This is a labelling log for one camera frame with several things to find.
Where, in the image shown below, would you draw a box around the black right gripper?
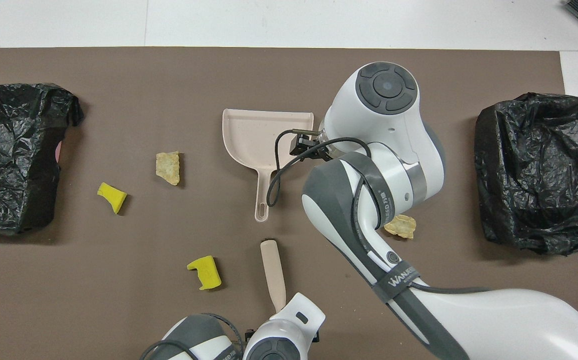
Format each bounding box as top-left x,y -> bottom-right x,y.
291,135 -> 332,160

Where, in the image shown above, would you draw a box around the beige plastic dustpan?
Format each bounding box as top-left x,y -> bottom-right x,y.
222,108 -> 315,222

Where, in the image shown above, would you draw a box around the beige hand brush black bristles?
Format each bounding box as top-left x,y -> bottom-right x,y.
260,239 -> 287,314

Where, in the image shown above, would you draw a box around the pale layered bread chunk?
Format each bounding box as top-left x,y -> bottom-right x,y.
155,151 -> 181,187

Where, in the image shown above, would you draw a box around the large notched yellow sponge piece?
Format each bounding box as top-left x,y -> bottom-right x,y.
187,255 -> 222,291

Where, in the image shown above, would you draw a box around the small yellow sponge wedge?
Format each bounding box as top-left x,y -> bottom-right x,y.
96,182 -> 128,215

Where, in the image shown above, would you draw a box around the black bag-lined open bin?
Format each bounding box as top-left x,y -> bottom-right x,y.
474,92 -> 578,257

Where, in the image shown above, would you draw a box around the black bagged bin pink spot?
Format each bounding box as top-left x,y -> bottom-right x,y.
0,82 -> 84,236

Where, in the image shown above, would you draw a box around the brown table mat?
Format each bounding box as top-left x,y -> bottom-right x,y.
0,47 -> 578,360

